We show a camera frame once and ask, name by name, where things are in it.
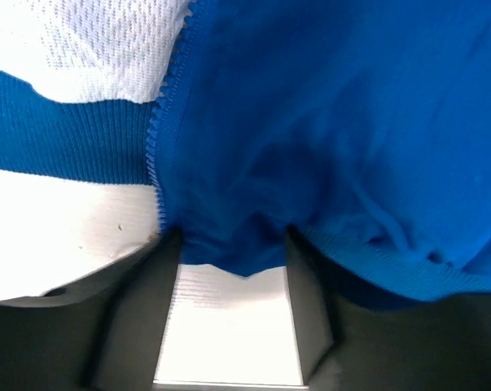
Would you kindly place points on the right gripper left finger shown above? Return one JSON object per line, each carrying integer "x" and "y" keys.
{"x": 101, "y": 332}

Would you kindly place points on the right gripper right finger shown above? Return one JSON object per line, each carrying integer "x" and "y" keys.
{"x": 342, "y": 346}

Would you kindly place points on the blue white red jacket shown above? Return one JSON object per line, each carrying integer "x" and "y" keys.
{"x": 364, "y": 124}

